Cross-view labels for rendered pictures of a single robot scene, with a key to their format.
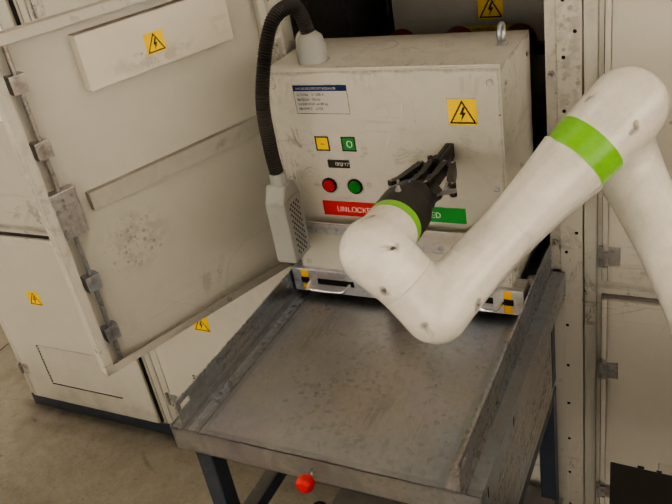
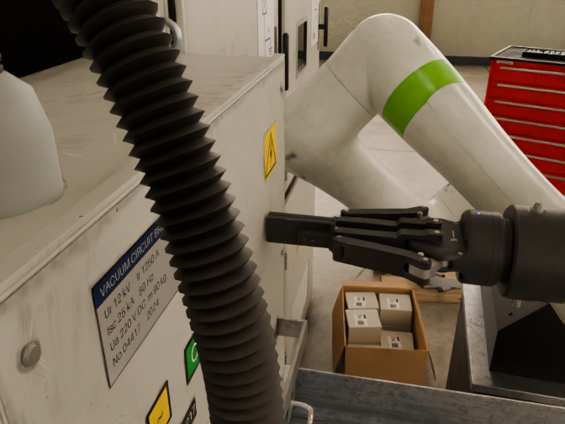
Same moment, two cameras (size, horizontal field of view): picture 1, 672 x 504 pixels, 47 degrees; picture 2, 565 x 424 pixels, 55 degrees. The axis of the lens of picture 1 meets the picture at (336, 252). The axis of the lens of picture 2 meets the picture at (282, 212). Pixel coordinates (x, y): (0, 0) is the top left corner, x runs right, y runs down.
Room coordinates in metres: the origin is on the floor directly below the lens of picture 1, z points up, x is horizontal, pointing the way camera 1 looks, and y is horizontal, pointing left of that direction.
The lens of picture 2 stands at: (1.50, 0.25, 1.50)
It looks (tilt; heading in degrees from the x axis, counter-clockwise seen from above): 26 degrees down; 252
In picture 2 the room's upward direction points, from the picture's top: straight up
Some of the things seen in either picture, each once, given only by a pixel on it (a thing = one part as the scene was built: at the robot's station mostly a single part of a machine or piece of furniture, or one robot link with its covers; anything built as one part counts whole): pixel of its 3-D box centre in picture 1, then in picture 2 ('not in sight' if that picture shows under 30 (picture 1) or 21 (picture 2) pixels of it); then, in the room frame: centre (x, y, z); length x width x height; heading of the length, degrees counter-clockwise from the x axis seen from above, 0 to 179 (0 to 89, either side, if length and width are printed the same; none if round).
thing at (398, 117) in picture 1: (387, 184); (233, 374); (1.43, -0.13, 1.15); 0.48 x 0.01 x 0.48; 60
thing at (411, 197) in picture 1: (401, 218); (529, 256); (1.13, -0.12, 1.23); 0.09 x 0.06 x 0.12; 60
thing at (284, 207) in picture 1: (288, 219); not in sight; (1.47, 0.09, 1.09); 0.08 x 0.05 x 0.17; 150
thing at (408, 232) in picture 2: (422, 178); (383, 244); (1.25, -0.18, 1.23); 0.11 x 0.01 x 0.04; 151
